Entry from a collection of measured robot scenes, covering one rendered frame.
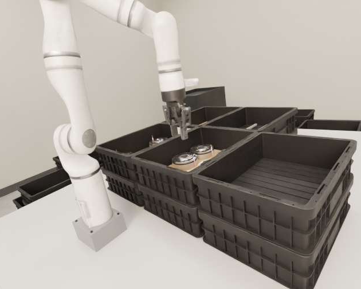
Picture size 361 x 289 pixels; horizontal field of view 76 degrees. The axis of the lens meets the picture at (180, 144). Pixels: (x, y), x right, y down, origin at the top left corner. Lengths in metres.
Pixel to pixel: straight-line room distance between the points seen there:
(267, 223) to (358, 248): 0.30
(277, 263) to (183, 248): 0.27
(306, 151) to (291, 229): 0.39
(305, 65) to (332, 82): 0.45
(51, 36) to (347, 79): 3.75
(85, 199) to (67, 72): 0.37
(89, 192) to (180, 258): 0.33
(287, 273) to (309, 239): 0.11
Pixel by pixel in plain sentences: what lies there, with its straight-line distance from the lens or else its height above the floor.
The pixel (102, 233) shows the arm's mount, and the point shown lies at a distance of 0.82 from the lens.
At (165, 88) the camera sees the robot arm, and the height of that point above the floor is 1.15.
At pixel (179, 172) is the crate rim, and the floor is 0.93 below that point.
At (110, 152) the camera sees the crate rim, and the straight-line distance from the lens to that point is 0.97.
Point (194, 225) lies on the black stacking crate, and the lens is 0.74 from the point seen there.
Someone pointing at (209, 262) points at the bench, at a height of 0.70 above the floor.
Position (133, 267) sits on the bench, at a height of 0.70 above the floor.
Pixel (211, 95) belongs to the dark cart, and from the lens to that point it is 2.68.
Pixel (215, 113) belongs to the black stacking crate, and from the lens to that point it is 1.51.
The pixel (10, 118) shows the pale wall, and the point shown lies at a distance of 3.69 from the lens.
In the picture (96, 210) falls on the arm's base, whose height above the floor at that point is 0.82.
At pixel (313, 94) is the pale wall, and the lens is 4.12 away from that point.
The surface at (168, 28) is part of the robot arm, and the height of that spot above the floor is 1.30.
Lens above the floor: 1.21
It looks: 19 degrees down
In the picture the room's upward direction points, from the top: 9 degrees counter-clockwise
